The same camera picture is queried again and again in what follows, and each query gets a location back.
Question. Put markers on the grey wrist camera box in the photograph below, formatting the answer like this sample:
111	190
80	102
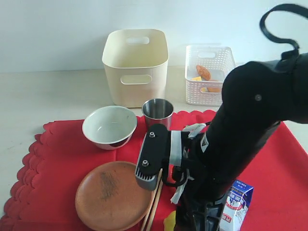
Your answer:
154	155

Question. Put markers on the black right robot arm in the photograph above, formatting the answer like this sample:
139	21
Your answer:
256	98

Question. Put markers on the orange fried nugget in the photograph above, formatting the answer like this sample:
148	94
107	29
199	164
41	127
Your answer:
203	73

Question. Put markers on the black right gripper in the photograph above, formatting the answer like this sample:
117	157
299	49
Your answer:
202	183

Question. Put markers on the brown wooden plate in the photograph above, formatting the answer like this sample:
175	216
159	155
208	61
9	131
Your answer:
109	198

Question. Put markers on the red scalloped table cloth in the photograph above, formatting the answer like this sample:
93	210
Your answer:
43	198

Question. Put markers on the blue white milk carton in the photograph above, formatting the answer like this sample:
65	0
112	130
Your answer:
236	206

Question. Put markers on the yellow cheese wedge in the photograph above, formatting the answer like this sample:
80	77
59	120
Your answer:
197	79

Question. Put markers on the wooden chopstick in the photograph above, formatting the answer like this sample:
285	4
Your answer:
151	203
154	207

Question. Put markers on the cream plastic bin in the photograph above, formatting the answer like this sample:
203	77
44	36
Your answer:
135	63

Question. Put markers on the white ceramic bowl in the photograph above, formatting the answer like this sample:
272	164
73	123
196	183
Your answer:
110	127

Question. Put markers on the brown egg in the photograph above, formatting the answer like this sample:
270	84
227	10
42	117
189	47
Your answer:
211	89

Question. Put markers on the white perforated plastic basket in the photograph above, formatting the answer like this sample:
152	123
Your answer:
218	60

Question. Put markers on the stainless steel cup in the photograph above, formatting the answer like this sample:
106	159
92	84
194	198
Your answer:
157	111

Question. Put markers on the wooden chopstick left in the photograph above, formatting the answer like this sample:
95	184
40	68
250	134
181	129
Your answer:
151	203

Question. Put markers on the wooden chopstick right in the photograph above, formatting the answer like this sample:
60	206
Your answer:
154	207

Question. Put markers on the yellow lemon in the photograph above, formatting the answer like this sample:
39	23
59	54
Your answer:
170	221

